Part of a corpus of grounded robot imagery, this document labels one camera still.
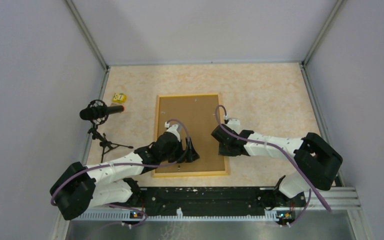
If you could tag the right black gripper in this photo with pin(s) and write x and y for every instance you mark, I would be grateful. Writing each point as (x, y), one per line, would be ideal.
(222, 151)

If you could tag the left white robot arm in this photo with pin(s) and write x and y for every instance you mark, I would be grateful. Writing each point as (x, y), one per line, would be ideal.
(81, 187)

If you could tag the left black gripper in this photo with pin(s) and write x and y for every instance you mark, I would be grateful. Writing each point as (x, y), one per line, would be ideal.
(191, 156)

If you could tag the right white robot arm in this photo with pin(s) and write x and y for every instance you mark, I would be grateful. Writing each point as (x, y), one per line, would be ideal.
(316, 163)

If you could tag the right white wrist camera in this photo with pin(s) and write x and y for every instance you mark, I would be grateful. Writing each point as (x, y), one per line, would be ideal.
(233, 123)

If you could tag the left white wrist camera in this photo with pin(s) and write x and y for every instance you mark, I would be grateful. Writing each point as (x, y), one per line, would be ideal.
(174, 129)

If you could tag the brown backing board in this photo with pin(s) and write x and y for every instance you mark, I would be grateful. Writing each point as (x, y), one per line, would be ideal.
(195, 132)

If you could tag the small yellow toy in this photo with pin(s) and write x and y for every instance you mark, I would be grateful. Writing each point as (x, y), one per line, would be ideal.
(119, 98)

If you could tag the black microphone on stand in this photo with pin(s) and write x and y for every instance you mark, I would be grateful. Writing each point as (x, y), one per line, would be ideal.
(97, 112)

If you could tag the wooden picture frame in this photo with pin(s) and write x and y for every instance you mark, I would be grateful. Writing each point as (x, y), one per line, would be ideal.
(192, 174)

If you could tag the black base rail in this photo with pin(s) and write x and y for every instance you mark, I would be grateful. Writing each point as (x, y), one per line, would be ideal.
(236, 201)

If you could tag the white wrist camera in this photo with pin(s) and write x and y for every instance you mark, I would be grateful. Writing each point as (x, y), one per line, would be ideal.
(174, 129)
(233, 123)

